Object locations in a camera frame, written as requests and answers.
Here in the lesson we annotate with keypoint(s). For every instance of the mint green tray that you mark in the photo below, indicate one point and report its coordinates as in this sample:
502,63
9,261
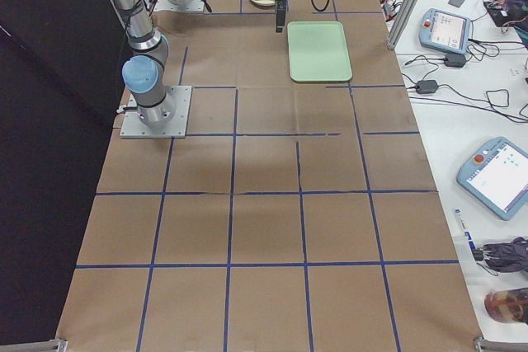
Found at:
318,52

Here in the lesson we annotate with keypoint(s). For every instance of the upper blue teach pendant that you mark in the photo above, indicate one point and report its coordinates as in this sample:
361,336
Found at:
444,31

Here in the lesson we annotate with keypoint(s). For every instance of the blue teach pendant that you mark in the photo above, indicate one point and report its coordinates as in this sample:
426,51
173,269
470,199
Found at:
496,175
444,31

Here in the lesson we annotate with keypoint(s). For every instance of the lower black power adapter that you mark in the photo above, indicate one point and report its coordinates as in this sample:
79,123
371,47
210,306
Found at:
425,87

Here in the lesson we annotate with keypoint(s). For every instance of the black power adapter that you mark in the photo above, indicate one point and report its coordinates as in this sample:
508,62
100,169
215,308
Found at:
454,60
425,87

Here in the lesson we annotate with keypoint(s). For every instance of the dark grey square pad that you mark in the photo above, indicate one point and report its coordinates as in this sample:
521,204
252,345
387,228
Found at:
456,3

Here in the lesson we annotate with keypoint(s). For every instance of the upper black power adapter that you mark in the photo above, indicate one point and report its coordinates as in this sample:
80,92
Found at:
454,60

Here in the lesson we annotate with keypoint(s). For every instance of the black electronics board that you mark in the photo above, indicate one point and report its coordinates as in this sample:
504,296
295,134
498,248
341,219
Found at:
499,13

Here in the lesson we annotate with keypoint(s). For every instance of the lower blue teach pendant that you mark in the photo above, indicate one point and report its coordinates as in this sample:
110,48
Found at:
496,175

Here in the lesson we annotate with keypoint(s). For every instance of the folded dark umbrella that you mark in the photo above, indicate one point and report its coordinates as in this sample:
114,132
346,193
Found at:
503,257

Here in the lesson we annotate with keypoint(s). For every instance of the right aluminium corner bracket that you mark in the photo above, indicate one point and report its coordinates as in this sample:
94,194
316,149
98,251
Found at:
483,345

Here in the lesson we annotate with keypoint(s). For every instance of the aluminium corner bracket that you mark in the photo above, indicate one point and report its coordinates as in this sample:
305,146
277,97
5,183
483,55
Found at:
483,345
56,345

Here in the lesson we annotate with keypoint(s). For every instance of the left aluminium corner bracket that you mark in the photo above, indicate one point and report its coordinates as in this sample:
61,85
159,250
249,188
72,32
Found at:
56,345

